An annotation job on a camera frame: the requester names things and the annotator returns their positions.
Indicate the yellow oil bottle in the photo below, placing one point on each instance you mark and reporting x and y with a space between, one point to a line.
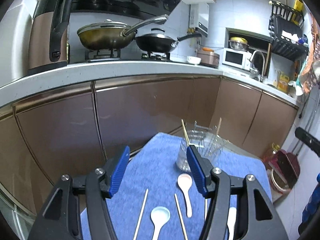
283 83

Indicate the blue terry towel mat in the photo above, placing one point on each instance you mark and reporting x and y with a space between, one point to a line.
154 168

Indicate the wooden chopstick beside spoon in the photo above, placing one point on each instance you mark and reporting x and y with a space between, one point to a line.
141 214

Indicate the white microwave oven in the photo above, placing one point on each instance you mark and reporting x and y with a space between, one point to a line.
236 58

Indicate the dark red dustpan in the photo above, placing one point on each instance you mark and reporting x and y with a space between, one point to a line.
286 166

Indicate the light blue ceramic spoon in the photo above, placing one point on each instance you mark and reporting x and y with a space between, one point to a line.
160 216

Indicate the white spoon under gripper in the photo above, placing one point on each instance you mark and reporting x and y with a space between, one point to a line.
231 222

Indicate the brown base cabinets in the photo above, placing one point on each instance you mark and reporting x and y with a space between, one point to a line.
75 129

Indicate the white water heater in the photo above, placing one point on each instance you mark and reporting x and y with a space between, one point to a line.
199 18

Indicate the steel pot in niche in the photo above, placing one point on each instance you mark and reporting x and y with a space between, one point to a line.
238 43

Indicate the black dish rack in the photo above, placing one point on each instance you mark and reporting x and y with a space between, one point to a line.
286 35

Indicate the copper rice cooker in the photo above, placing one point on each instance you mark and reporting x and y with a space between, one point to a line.
209 58

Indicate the pink ceramic spoon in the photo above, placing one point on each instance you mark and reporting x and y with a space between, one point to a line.
184 182

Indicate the patterned hanging cloth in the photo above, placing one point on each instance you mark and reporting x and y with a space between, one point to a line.
309 76

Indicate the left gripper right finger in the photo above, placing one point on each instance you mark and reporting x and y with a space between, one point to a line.
213 184

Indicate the short wooden chopstick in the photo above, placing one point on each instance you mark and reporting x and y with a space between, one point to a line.
180 217

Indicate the white bowl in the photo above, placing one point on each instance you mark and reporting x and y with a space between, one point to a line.
193 60

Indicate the gas stove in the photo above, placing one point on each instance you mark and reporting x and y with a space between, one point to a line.
123 55

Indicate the chrome sink faucet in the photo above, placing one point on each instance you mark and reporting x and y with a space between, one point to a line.
257 65

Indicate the bronze wok with lid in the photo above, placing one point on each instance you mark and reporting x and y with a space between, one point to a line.
112 34

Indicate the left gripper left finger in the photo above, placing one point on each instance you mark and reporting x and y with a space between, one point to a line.
102 183

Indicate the black wok with lid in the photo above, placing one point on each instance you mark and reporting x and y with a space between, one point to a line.
160 43

